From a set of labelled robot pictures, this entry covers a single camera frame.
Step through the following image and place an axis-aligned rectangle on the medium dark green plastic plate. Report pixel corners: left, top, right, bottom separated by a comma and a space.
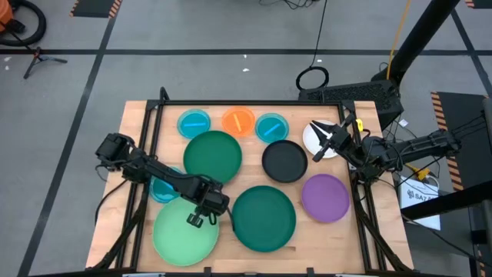
182, 130, 243, 185

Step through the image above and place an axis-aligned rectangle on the black vacuum hose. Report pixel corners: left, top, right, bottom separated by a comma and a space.
0, 0, 48, 48

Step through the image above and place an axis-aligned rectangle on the light green plastic plate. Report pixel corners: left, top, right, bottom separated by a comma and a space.
152, 196, 221, 268

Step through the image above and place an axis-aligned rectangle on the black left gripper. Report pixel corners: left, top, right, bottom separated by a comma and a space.
186, 176, 231, 229

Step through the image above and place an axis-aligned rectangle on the purple plastic plate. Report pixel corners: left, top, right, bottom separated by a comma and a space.
301, 173, 351, 224

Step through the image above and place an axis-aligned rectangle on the black floor cable with loop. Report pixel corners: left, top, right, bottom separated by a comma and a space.
294, 0, 331, 92

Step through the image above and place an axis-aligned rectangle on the black camera post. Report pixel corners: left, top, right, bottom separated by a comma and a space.
371, 0, 460, 88

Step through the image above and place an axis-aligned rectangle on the white printed cardboard box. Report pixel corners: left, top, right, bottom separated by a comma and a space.
398, 175, 442, 231

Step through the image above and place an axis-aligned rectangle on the yellow cable connector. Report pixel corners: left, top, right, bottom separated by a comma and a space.
405, 163, 432, 182

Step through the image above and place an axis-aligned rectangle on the black cable bundle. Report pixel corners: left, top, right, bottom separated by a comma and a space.
258, 0, 321, 11

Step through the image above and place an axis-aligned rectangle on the orange transparent plastic plate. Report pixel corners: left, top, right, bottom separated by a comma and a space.
221, 106, 257, 139

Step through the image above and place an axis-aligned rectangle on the yellow hanging cable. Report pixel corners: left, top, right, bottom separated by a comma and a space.
386, 0, 413, 81

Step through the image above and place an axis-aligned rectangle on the blue transparent plastic plate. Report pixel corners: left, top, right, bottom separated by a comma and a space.
148, 165, 185, 204
177, 108, 212, 140
254, 112, 290, 144

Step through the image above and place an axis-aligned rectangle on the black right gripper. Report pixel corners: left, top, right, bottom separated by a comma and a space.
310, 113, 355, 162

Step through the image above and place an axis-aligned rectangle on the black perforated computer case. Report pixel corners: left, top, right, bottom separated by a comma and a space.
298, 80, 405, 130

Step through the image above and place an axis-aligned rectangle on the large dark green plastic plate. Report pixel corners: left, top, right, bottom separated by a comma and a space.
231, 185, 298, 253

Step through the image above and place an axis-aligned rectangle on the black tripod stand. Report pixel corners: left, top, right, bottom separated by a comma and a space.
22, 45, 68, 80

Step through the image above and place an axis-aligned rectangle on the black plastic plate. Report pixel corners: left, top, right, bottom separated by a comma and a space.
261, 139, 309, 184

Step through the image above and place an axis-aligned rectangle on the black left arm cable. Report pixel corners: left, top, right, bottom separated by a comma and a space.
94, 164, 130, 226

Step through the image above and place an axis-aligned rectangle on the black metal beam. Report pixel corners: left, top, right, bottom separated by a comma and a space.
401, 191, 492, 221

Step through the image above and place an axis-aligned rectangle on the white plastic plate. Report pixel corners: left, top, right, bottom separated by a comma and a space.
302, 119, 339, 159

